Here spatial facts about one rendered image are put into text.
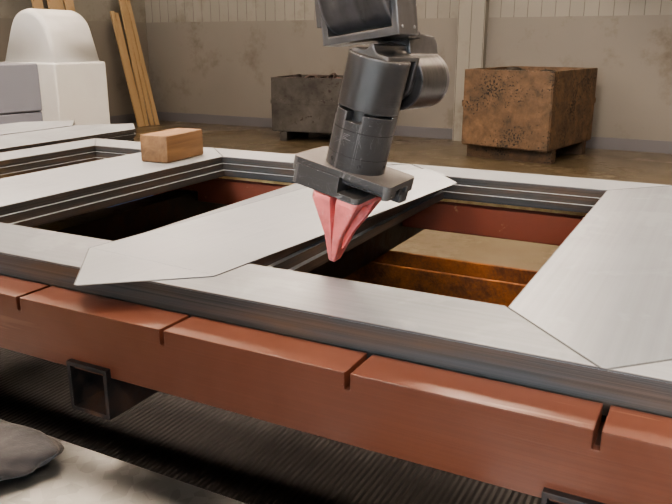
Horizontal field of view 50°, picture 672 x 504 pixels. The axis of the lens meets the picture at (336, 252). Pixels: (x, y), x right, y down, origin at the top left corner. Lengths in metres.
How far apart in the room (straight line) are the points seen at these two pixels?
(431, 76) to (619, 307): 0.27
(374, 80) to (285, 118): 7.47
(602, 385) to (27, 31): 5.92
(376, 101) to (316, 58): 8.38
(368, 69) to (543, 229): 0.61
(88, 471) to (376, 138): 0.41
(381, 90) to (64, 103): 5.49
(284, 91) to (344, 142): 7.44
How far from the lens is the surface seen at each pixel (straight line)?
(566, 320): 0.61
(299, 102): 8.04
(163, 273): 0.72
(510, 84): 6.80
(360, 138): 0.66
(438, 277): 1.12
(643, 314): 0.65
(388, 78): 0.65
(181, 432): 1.05
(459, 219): 1.23
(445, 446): 0.55
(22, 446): 0.75
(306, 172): 0.68
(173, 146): 1.38
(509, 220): 1.21
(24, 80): 4.49
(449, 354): 0.56
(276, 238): 0.83
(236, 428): 1.04
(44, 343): 0.76
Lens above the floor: 1.07
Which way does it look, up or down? 16 degrees down
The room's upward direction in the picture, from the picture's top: straight up
